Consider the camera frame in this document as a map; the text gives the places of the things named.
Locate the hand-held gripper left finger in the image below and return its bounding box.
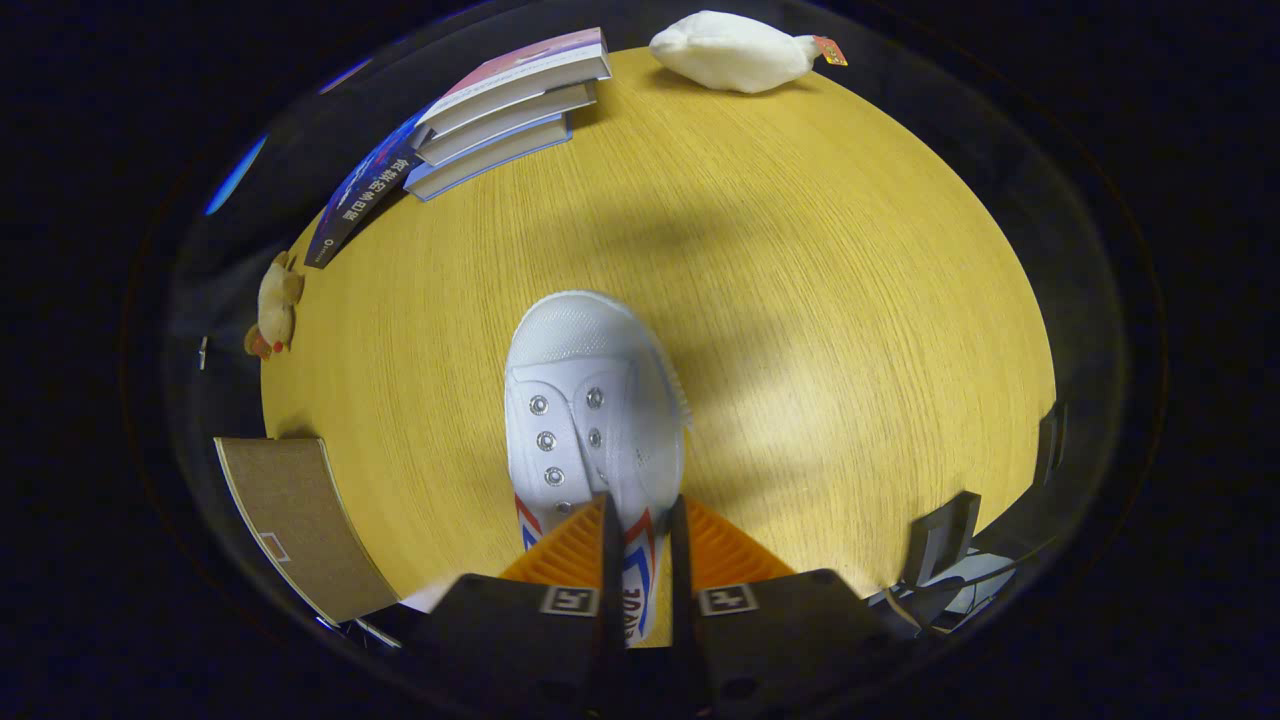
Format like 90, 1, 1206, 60
400, 492, 631, 720

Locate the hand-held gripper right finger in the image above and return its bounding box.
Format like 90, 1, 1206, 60
668, 495, 903, 720

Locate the beige fabric storage box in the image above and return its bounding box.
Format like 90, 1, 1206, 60
214, 435, 401, 626

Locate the white canvas shoe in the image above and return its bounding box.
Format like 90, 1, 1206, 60
503, 290, 693, 641

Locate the beige dog plush toy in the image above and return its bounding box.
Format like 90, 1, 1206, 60
243, 250, 306, 361

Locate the dark blue book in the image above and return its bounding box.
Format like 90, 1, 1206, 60
303, 105, 441, 269

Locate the light blue cover book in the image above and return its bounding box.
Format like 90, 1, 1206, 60
403, 112, 573, 202

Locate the pink cover book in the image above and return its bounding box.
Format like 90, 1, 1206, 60
418, 27, 612, 138

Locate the white plush toy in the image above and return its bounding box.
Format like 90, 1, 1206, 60
648, 10, 849, 95

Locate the black table bracket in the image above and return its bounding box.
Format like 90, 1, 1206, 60
905, 490, 982, 591
1035, 400, 1067, 487

